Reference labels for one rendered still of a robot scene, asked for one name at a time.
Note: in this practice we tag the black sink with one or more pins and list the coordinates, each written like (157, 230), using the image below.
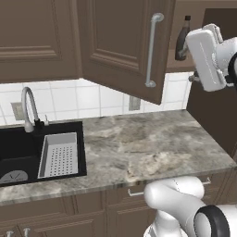
(15, 148)

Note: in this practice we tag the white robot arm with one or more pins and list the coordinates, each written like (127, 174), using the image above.
(172, 197)

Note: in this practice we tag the closed brown cabinet door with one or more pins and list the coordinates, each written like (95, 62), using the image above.
(37, 37)

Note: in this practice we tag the grey curved tap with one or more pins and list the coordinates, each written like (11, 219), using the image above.
(27, 105)

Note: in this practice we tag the brown base cabinet door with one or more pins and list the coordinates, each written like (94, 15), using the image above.
(58, 227)
(129, 222)

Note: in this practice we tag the dark syrup bottle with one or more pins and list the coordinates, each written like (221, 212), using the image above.
(181, 40)

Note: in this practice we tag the brown wall cabinet body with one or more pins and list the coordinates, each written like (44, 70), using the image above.
(182, 66)

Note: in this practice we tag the grey perforated sink basket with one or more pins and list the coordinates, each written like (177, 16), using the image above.
(60, 155)

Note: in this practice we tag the brown false drawer front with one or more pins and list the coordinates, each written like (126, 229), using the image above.
(52, 205)

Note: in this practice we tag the grey wall outlet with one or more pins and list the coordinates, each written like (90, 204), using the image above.
(134, 103)
(18, 111)

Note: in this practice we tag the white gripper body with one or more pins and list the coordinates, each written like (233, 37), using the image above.
(203, 58)

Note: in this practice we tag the open brown cabinet door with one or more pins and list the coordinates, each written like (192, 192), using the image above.
(120, 40)

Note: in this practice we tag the dark brown cabinet door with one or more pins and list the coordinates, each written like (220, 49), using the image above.
(213, 117)

